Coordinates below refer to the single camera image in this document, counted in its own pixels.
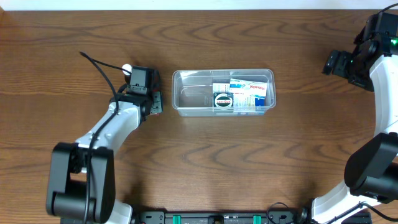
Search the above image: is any right black cable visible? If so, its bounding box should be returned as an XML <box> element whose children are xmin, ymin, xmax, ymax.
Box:
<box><xmin>376</xmin><ymin>2</ymin><xmax>398</xmax><ymax>16</ymax></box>

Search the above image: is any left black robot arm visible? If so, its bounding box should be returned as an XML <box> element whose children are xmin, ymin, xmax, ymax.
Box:
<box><xmin>45</xmin><ymin>66</ymin><xmax>163</xmax><ymax>223</ymax></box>

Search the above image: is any white Panadol box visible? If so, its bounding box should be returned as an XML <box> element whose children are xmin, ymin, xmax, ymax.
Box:
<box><xmin>229</xmin><ymin>78</ymin><xmax>267</xmax><ymax>98</ymax></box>

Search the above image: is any dark syrup bottle white cap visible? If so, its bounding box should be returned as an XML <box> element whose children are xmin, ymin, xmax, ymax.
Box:
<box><xmin>122</xmin><ymin>63</ymin><xmax>132</xmax><ymax>84</ymax></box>

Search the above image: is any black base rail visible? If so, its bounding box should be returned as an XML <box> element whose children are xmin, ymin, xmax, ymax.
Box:
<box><xmin>130</xmin><ymin>210</ymin><xmax>303</xmax><ymax>224</ymax></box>

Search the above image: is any clear plastic container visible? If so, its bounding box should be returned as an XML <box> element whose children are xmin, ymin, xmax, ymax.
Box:
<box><xmin>172</xmin><ymin>69</ymin><xmax>276</xmax><ymax>116</ymax></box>

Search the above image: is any tall blue medicine box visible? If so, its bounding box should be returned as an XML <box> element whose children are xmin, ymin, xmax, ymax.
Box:
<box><xmin>212</xmin><ymin>83</ymin><xmax>265</xmax><ymax>113</ymax></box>

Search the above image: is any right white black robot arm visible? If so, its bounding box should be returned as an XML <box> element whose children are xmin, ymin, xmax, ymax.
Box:
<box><xmin>297</xmin><ymin>34</ymin><xmax>397</xmax><ymax>223</ymax></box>

